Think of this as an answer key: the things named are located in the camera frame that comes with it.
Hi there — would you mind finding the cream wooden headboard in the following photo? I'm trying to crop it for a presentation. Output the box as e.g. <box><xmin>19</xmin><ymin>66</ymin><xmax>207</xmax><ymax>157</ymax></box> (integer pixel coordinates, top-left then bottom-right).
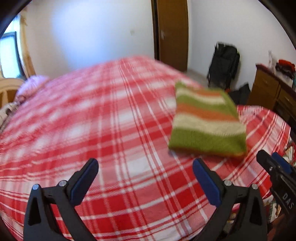
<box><xmin>0</xmin><ymin>77</ymin><xmax>25</xmax><ymax>109</ymax></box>

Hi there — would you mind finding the narrow yellow curtain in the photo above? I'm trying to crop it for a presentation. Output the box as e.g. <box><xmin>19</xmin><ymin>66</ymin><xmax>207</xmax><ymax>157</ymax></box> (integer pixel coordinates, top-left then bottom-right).
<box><xmin>18</xmin><ymin>15</ymin><xmax>36</xmax><ymax>78</ymax></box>

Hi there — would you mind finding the pink pillow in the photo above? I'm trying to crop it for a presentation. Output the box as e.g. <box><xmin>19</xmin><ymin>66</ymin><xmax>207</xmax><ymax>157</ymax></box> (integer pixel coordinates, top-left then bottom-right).
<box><xmin>15</xmin><ymin>75</ymin><xmax>50</xmax><ymax>102</ymax></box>

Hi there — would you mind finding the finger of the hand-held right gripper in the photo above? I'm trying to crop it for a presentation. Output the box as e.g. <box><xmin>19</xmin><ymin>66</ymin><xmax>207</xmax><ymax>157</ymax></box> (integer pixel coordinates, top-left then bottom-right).
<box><xmin>256</xmin><ymin>150</ymin><xmax>281</xmax><ymax>186</ymax></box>
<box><xmin>271</xmin><ymin>152</ymin><xmax>296</xmax><ymax>179</ymax></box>

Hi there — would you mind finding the brown wooden cabinet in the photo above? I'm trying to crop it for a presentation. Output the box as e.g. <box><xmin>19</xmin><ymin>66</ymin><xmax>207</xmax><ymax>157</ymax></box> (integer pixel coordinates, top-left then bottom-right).
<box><xmin>247</xmin><ymin>64</ymin><xmax>296</xmax><ymax>126</ymax></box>

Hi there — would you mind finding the red and black clothes pile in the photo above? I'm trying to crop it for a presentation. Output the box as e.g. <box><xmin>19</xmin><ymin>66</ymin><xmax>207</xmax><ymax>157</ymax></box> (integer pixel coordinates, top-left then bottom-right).
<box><xmin>275</xmin><ymin>59</ymin><xmax>296</xmax><ymax>78</ymax></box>

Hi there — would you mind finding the dark door frame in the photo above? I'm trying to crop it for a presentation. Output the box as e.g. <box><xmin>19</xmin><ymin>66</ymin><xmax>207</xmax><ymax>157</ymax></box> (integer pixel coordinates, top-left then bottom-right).
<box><xmin>151</xmin><ymin>0</ymin><xmax>162</xmax><ymax>62</ymax></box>

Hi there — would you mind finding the red plaid bed blanket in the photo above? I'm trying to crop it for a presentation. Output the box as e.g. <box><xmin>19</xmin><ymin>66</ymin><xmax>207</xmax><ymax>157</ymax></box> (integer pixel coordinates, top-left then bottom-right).
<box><xmin>0</xmin><ymin>56</ymin><xmax>292</xmax><ymax>241</ymax></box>

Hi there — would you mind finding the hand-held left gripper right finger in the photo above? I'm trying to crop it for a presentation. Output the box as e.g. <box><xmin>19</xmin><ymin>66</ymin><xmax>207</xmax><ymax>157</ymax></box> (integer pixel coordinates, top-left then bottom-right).
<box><xmin>192</xmin><ymin>158</ymin><xmax>269</xmax><ymax>241</ymax></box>

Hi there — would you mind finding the black bag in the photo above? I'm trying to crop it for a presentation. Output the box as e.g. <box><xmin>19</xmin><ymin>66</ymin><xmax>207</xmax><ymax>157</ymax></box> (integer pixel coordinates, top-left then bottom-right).
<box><xmin>228</xmin><ymin>83</ymin><xmax>251</xmax><ymax>107</ymax></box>

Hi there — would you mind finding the white card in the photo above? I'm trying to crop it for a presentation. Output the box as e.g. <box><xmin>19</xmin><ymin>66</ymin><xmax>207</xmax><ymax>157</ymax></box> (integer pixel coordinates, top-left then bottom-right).
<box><xmin>268</xmin><ymin>50</ymin><xmax>278</xmax><ymax>69</ymax></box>

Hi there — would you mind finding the brown wooden door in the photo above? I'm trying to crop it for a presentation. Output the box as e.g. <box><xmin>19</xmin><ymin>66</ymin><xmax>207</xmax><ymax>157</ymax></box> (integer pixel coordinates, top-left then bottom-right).
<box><xmin>157</xmin><ymin>0</ymin><xmax>189</xmax><ymax>72</ymax></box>

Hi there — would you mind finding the dark framed window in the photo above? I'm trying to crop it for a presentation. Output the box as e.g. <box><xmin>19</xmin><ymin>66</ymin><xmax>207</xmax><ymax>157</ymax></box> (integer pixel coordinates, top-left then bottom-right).
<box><xmin>0</xmin><ymin>31</ymin><xmax>25</xmax><ymax>79</ymax></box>

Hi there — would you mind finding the brown patterned pillow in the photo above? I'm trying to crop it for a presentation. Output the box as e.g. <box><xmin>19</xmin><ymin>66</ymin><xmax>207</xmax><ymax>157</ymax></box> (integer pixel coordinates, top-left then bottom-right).
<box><xmin>0</xmin><ymin>102</ymin><xmax>20</xmax><ymax>132</ymax></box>

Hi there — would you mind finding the green striped knit sweater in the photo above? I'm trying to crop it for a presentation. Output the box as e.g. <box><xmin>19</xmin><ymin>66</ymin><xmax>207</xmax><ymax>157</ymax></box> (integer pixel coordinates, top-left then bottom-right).
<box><xmin>168</xmin><ymin>81</ymin><xmax>248</xmax><ymax>158</ymax></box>

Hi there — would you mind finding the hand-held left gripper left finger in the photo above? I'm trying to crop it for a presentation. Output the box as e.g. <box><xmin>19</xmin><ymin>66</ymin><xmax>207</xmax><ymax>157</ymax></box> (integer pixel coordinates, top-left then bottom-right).
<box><xmin>23</xmin><ymin>158</ymin><xmax>99</xmax><ymax>241</ymax></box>

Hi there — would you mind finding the floral printed cloth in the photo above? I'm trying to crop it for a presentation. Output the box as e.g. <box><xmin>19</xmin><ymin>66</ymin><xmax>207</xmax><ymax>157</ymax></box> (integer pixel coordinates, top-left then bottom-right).
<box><xmin>264</xmin><ymin>141</ymin><xmax>296</xmax><ymax>232</ymax></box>

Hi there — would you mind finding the black suitcase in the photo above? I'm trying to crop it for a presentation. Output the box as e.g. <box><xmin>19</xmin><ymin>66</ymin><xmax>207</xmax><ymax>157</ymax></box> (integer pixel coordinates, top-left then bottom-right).
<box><xmin>206</xmin><ymin>42</ymin><xmax>241</xmax><ymax>90</ymax></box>

